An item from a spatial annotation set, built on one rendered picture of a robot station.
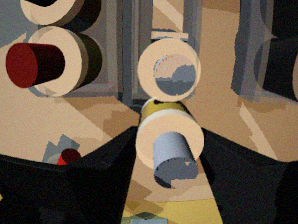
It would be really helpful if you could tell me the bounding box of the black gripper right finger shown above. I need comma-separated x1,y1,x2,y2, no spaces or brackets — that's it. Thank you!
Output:
198,127,298,224

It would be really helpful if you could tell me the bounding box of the white jar with dark red cap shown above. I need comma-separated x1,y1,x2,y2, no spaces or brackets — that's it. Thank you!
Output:
48,148,81,165
5,26,106,96

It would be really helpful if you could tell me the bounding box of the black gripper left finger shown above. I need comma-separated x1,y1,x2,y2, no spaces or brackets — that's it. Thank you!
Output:
0,127,138,224

